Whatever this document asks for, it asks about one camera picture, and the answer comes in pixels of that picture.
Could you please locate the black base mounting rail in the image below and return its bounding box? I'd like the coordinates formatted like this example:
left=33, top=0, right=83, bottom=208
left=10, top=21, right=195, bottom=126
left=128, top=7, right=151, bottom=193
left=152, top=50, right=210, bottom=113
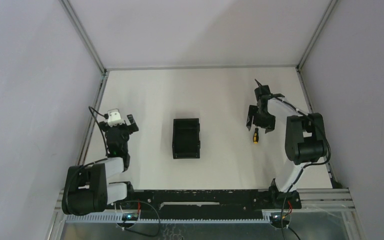
left=122, top=189, right=302, bottom=220

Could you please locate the left base wiring loop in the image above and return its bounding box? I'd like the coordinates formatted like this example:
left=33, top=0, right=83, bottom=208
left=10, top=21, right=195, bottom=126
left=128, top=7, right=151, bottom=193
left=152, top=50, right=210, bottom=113
left=114, top=200, right=162, bottom=238

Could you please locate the black plastic bin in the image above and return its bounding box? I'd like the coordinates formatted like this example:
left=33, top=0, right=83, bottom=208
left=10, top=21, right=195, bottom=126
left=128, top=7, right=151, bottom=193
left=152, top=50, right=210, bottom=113
left=172, top=118, right=201, bottom=159

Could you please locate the grey slotted cable duct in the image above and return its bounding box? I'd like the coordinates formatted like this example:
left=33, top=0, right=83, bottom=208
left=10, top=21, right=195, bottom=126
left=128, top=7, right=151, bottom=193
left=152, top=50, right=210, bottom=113
left=65, top=212, right=271, bottom=224

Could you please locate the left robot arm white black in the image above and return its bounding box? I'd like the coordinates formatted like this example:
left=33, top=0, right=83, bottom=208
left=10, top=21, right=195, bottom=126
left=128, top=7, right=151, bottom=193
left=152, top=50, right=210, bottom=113
left=61, top=111, right=139, bottom=216

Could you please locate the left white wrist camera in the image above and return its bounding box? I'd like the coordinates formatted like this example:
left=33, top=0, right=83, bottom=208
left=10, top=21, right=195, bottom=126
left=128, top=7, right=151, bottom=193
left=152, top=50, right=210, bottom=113
left=107, top=108, right=126, bottom=127

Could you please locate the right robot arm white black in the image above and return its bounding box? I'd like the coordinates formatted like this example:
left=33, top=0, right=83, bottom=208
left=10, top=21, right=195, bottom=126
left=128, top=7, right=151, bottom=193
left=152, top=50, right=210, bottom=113
left=246, top=83, right=331, bottom=208

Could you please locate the right base wiring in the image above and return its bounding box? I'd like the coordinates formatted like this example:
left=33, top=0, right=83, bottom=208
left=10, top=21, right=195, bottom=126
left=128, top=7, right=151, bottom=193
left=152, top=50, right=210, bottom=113
left=268, top=198, right=300, bottom=240

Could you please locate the yellow black screwdriver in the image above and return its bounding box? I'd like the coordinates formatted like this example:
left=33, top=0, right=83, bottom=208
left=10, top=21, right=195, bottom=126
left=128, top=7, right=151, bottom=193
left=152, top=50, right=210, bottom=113
left=252, top=127, right=259, bottom=144

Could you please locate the back aluminium frame profile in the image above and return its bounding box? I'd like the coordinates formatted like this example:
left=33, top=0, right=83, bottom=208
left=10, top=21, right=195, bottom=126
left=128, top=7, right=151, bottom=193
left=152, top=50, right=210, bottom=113
left=106, top=64, right=297, bottom=72

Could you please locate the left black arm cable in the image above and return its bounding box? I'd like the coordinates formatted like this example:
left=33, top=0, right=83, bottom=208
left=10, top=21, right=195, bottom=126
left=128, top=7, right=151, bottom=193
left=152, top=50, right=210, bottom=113
left=88, top=105, right=110, bottom=158

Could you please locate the right aluminium frame profile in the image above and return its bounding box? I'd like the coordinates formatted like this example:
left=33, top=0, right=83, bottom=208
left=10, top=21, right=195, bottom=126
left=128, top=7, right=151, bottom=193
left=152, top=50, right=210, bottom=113
left=296, top=0, right=340, bottom=186

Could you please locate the aluminium frame profile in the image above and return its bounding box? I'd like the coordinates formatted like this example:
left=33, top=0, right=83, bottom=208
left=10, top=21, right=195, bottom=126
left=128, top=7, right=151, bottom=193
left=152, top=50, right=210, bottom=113
left=60, top=0, right=108, bottom=165
left=296, top=0, right=340, bottom=186
left=106, top=64, right=297, bottom=72

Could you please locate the left aluminium frame profile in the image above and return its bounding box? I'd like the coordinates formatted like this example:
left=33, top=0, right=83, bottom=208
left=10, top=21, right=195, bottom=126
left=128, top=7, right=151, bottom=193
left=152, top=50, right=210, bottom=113
left=60, top=0, right=108, bottom=165

